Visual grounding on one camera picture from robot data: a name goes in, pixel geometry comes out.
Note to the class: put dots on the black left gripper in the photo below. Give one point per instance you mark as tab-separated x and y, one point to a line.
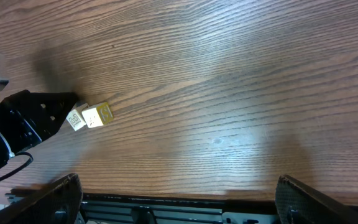
27	119

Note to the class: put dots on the white block yellow S side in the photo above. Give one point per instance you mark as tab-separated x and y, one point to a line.
97	115

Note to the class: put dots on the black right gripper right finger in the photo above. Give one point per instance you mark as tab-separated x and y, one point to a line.
297	202

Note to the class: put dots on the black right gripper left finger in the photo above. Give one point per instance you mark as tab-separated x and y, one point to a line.
57	203

